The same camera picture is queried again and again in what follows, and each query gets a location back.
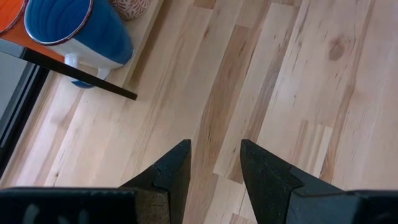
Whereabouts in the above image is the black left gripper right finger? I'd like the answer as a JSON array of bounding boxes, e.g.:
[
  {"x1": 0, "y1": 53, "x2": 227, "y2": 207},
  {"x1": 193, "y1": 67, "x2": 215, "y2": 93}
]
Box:
[{"x1": 239, "y1": 139, "x2": 345, "y2": 224}]

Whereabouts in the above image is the orange mug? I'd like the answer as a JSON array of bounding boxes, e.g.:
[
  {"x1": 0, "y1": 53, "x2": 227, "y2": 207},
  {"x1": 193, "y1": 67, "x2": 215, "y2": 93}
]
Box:
[{"x1": 0, "y1": 0, "x2": 65, "y2": 63}]

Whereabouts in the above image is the cream mug reddish pattern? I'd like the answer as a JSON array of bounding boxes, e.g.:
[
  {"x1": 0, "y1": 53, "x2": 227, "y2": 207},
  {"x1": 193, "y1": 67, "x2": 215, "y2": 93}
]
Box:
[{"x1": 108, "y1": 0, "x2": 153, "y2": 21}]

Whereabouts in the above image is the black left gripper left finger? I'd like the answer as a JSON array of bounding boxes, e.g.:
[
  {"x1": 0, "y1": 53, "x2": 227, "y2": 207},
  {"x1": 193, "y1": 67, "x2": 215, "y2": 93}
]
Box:
[{"x1": 119, "y1": 139, "x2": 192, "y2": 224}]

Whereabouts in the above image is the blue and white mug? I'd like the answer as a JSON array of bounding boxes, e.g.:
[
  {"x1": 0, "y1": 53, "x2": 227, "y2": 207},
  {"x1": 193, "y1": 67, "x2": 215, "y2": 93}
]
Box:
[{"x1": 24, "y1": 0, "x2": 134, "y2": 90}]

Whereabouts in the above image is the black aluminium rig frame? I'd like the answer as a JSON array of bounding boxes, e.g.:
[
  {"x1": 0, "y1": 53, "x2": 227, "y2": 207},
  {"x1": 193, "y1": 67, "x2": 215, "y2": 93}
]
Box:
[{"x1": 0, "y1": 63, "x2": 51, "y2": 180}]

